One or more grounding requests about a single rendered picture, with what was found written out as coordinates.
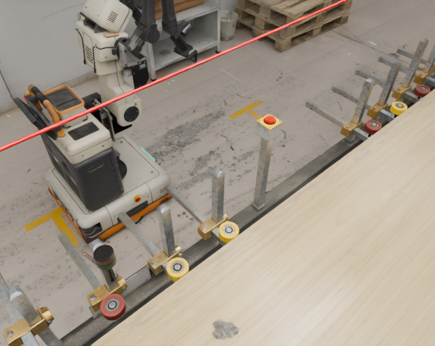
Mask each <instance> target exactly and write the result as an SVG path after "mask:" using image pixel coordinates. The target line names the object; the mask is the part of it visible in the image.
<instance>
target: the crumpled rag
mask: <svg viewBox="0 0 435 346"><path fill-rule="evenodd" d="M212 326H213V327H214V329H215V330H214V331H213V332H212V335H213V336H214V337H215V338H216V339H217V340H218V339H220V340H223V341H225V340H226V338H232V337H234V335H238V331H239V328H237V327H236V326H234V324H233V323H232V322H224V321H223V320H222V319H216V321H214V322H213V325H212Z"/></svg>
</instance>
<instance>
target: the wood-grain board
mask: <svg viewBox="0 0 435 346"><path fill-rule="evenodd" d="M216 319H222V320H223V321H224V322H232V323H233V324H234V326H236V327H237V328H239V331H238V335H234V337H232V338H226V340H225V341H223V340H220V339H218V340H217V339H216V338H215V337H214V336H213V335H212V332H213V331H214V330H215V329H214V327H213V326H212V325H213V322H214V321H216ZM91 346H435V89H434V90H433V91H431V92H430V93H428V94H427V95H426V96H425V97H423V98H422V99H421V100H419V101H418V102H417V103H416V104H414V105H412V106H411V107H410V108H409V109H407V110H406V111H404V112H403V113H402V114H400V115H399V116H398V117H396V118H395V119H394V120H392V121H391V122H390V123H389V124H387V125H386V126H384V127H383V128H382V129H381V130H379V131H377V132H376V133H375V134H374V135H372V136H371V137H369V138H368V139H367V140H366V141H364V142H363V143H361V144H360V145H359V146H358V147H356V148H355V149H354V150H352V151H351V152H350V153H348V154H347V155H345V156H344V157H342V158H341V159H340V160H339V161H337V162H336V163H334V164H333V165H332V166H331V167H330V168H328V169H327V170H325V171H324V172H323V173H322V174H320V175H319V176H317V177H316V178H315V179H314V180H312V181H310V182H309V183H308V184H306V185H305V186H304V187H302V188H301V189H300V190H298V191H297V192H296V193H295V194H293V195H292V196H290V197H289V198H288V199H287V200H285V201H284V202H282V203H281V204H280V205H278V206H277V207H275V208H274V209H273V210H272V211H270V212H269V213H268V214H266V215H265V216H264V217H262V218H261V219H260V220H258V221H257V222H256V223H254V224H253V225H252V226H250V227H249V228H247V229H246V230H245V231H243V232H242V233H240V234H239V235H238V236H237V237H236V238H234V239H233V240H231V241H230V242H229V243H228V244H226V245H225V246H223V247H222V248H221V249H220V250H218V251H217V252H215V253H214V254H212V255H211V256H210V257H208V258H207V259H206V260H205V261H203V262H202V263H201V264H199V265H198V266H196V267H195V268H194V269H193V270H191V271H190V272H188V273H187V274H186V275H185V276H183V277H182V278H180V279H179V280H178V281H176V282H175V283H174V284H172V285H171V286H170V287H169V288H167V289H166V290H164V291H163V292H162V293H161V294H159V295H158V296H156V297H155V298H153V300H151V301H150V302H148V303H147V304H145V305H144V306H143V307H142V308H140V309H139V310H137V311H136V312H135V313H134V314H132V315H131V316H129V317H128V318H127V319H126V320H124V321H123V322H121V323H120V324H119V325H118V326H116V327H115V328H113V329H112V330H111V331H109V332H108V333H107V334H105V335H104V336H102V337H101V338H100V339H99V340H97V341H96V342H94V343H93V344H92V345H91Z"/></svg>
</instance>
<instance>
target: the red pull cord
mask: <svg viewBox="0 0 435 346"><path fill-rule="evenodd" d="M345 1H348V0H341V1H339V2H337V3H335V4H333V5H330V6H328V7H326V8H323V9H321V10H319V11H316V12H314V13H311V14H309V15H307V16H304V17H302V18H300V19H297V20H295V21H292V22H291V23H288V24H286V25H283V26H281V27H278V28H276V29H275V30H272V31H270V32H267V33H265V34H262V35H261V36H258V37H256V38H253V39H251V40H249V41H246V42H244V43H242V44H239V45H237V46H234V47H232V48H230V49H227V50H225V51H223V52H220V53H218V54H216V55H214V56H211V57H209V58H206V59H204V60H201V61H200V62H197V63H195V64H193V65H190V66H188V67H185V68H184V69H181V70H179V71H176V72H174V73H171V74H169V75H168V76H165V77H163V78H160V79H158V80H155V81H153V82H151V83H149V84H146V85H144V86H141V87H139V88H137V89H135V90H132V91H130V92H127V93H125V94H123V95H120V96H118V97H116V98H113V99H111V100H109V101H107V102H104V103H102V104H99V105H97V106H94V107H93V108H90V109H88V110H86V111H83V112H81V113H78V114H77V115H74V116H72V117H69V118H67V119H64V120H62V121H60V122H58V123H55V124H53V125H50V126H48V127H46V128H44V129H41V130H39V131H36V132H34V133H32V134H30V135H27V136H25V137H22V138H20V139H17V140H16V141H13V142H11V143H9V144H6V145H4V146H1V147H0V152H1V151H3V150H6V149H8V148H11V147H12V146H15V145H17V144H19V143H22V142H24V141H27V140H28V139H31V138H33V137H36V136H38V135H41V134H43V133H44V132H47V131H49V130H52V129H54V128H57V127H59V126H61V125H63V124H65V123H68V122H70V121H73V120H75V119H77V118H79V117H81V116H84V115H86V114H89V113H91V112H93V111H96V110H97V109H100V108H102V107H105V106H107V105H109V104H112V103H113V102H116V101H118V100H121V99H123V98H125V97H128V96H129V95H132V94H134V93H137V92H139V91H142V90H144V89H146V88H148V87H151V86H153V85H155V84H158V83H159V82H162V81H164V80H167V79H169V78H171V77H174V76H176V75H178V74H180V73H183V72H185V71H187V70H190V69H192V68H194V67H197V66H199V65H201V64H203V63H206V62H208V61H210V60H213V59H214V58H217V57H219V56H222V55H224V54H227V53H229V52H230V51H233V50H235V49H238V48H240V47H243V46H244V45H247V44H249V43H252V42H254V41H257V40H259V39H260V38H263V37H265V36H268V35H270V34H273V33H275V32H277V31H279V30H282V29H284V28H286V27H289V26H291V25H293V24H295V23H298V22H300V21H302V20H305V19H307V18H309V17H311V16H313V15H316V14H318V13H321V12H323V11H325V10H328V9H329V8H332V7H334V6H337V5H339V4H341V3H344V2H345Z"/></svg>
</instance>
